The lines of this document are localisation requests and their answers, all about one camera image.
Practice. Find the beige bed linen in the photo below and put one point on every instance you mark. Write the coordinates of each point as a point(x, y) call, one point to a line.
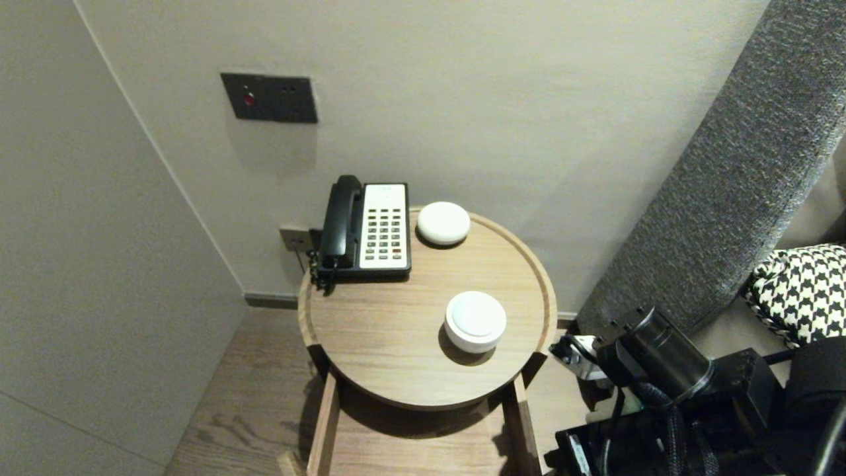
point(819, 211)

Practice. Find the grey wall baseboard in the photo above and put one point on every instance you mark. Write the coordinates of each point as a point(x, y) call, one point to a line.
point(271, 301)

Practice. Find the houndstooth black white pillow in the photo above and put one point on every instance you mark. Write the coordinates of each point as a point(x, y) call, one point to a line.
point(803, 291)

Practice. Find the curved wooden table drawer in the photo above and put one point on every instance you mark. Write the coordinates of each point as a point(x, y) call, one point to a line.
point(410, 456)

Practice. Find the white round lidded jar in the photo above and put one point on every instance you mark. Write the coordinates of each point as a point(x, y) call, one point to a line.
point(475, 320)

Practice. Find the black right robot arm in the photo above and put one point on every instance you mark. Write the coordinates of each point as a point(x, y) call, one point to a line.
point(667, 357)

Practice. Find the dark wall plate small holes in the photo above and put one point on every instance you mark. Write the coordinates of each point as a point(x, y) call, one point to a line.
point(294, 101)

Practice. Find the white keypad telephone base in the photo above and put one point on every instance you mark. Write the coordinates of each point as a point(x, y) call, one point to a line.
point(383, 225)

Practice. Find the white domed round speaker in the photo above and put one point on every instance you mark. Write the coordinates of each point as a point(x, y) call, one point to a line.
point(443, 223)

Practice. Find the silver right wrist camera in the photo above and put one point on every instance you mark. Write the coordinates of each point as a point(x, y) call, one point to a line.
point(576, 362)

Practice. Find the grey fabric headboard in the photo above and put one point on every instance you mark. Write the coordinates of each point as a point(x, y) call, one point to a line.
point(727, 185)

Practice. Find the beige wall jack plate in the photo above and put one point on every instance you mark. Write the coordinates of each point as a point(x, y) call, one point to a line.
point(293, 239)

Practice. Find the black telephone handset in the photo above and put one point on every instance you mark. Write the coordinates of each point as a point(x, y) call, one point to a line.
point(340, 218)

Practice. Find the dark switch plate red light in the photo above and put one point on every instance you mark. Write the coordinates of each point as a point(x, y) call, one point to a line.
point(246, 98)

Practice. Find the round wooden side table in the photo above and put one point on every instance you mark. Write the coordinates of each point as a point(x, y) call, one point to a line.
point(390, 330)

